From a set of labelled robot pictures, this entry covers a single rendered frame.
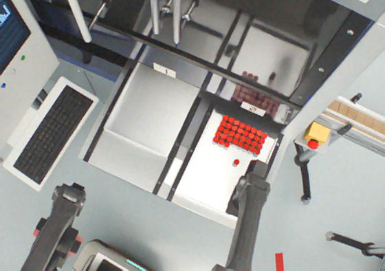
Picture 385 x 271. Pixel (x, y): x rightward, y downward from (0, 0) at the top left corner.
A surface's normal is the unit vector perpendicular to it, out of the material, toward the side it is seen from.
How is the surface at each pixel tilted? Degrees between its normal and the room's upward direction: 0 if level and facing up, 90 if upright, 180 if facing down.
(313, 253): 0
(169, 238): 0
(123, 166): 0
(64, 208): 41
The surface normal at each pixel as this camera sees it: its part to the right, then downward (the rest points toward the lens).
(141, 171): 0.04, -0.25
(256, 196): 0.39, -0.76
